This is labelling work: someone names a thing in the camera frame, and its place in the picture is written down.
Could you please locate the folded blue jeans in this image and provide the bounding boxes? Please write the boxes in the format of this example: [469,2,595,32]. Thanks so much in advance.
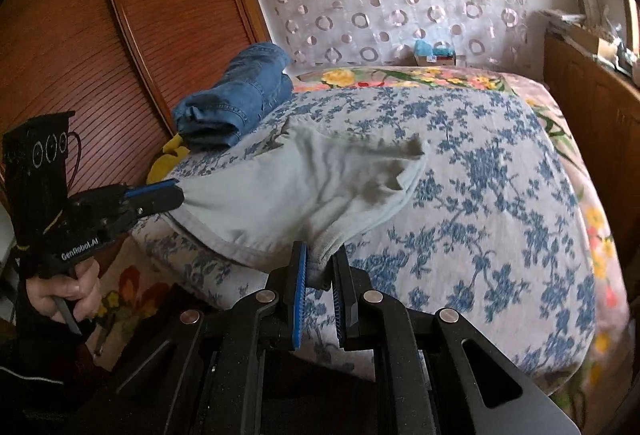
[172,42,294,150]

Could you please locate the flat cardboard box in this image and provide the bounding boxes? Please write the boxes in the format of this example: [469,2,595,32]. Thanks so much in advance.
[570,22,622,62]

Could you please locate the stack of papers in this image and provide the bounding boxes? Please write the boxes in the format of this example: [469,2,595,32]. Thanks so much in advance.
[542,10,587,34]

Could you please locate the wooden slatted wardrobe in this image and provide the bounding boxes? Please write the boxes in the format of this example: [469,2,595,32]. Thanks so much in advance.
[0,0,273,266]

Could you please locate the yellow plush cushion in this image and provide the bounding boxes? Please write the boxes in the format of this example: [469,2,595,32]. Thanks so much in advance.
[146,132,191,186]

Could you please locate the blue floral blanket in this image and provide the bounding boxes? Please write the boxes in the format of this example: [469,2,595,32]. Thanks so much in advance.
[130,87,598,376]

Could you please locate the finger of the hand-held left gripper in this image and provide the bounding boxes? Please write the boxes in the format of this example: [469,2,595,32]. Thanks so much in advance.
[124,180,179,200]
[131,187,185,219]

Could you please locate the grey pants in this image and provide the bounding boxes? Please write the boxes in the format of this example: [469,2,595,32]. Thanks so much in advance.
[170,117,429,288]

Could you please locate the person's left hand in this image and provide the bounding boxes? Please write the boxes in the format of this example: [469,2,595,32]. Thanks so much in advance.
[25,259,102,323]

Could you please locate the small cardboard box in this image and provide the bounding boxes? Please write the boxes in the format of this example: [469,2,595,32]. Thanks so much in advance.
[412,50,458,67]

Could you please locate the light blue plastic bag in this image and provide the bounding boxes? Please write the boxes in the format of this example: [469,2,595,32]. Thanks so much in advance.
[414,40,454,58]

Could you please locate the wooden cabinet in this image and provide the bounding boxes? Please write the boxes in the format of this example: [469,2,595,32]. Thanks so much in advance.
[542,32,640,276]

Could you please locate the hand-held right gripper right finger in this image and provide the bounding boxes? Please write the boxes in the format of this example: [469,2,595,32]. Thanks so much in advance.
[334,249,581,435]

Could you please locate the colourful flower blanket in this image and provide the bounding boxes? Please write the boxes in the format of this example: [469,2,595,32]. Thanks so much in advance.
[95,65,632,416]

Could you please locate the person's left forearm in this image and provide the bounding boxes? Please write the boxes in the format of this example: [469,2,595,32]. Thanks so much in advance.
[0,285,101,416]

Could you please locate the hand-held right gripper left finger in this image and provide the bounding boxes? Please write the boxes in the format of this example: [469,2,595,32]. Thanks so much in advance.
[60,241,307,435]

